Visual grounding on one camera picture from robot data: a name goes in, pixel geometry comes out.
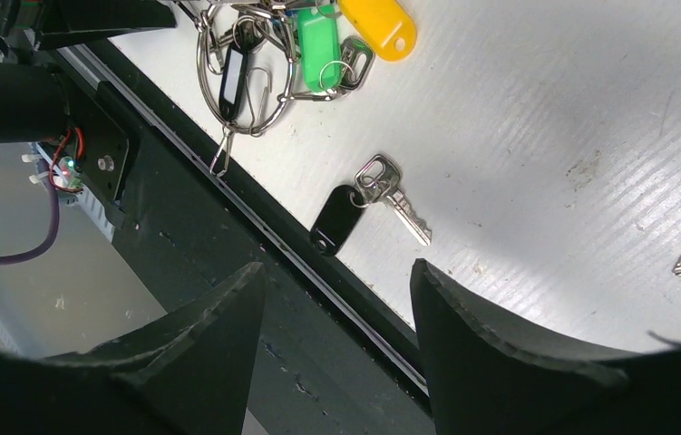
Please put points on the yellow key tag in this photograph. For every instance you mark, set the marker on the yellow key tag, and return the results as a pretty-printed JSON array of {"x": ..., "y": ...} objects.
[{"x": 384, "y": 25}]

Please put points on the green key tag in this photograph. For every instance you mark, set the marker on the green key tag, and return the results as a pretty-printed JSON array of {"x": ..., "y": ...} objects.
[{"x": 319, "y": 47}]

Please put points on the large silver keyring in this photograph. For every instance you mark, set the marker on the large silver keyring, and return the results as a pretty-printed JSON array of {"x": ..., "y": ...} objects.
[{"x": 251, "y": 24}]

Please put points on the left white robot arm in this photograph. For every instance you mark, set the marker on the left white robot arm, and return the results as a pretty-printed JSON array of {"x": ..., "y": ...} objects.
[{"x": 34, "y": 104}]

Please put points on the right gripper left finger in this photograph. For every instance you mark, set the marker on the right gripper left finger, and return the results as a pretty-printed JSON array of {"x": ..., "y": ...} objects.
[{"x": 188, "y": 372}]

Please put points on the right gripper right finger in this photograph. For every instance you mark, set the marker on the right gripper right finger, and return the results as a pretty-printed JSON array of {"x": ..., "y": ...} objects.
[{"x": 491, "y": 371}]

